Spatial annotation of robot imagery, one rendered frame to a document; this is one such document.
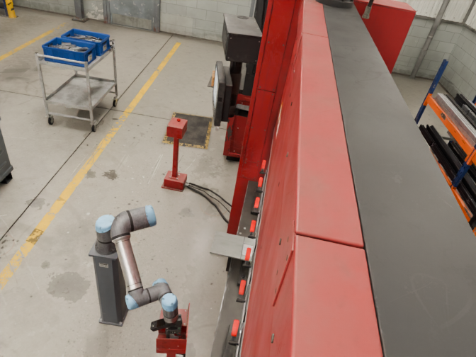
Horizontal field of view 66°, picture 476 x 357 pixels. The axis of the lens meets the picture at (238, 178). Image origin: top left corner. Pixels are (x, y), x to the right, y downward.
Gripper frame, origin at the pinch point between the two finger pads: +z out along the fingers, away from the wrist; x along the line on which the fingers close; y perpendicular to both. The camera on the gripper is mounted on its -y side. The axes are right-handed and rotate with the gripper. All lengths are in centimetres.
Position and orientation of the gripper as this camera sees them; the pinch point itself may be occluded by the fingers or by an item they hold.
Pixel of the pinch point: (168, 338)
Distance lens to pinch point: 218.7
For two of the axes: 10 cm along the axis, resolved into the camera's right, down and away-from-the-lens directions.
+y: 10.0, 0.2, 0.7
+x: -0.4, -6.1, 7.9
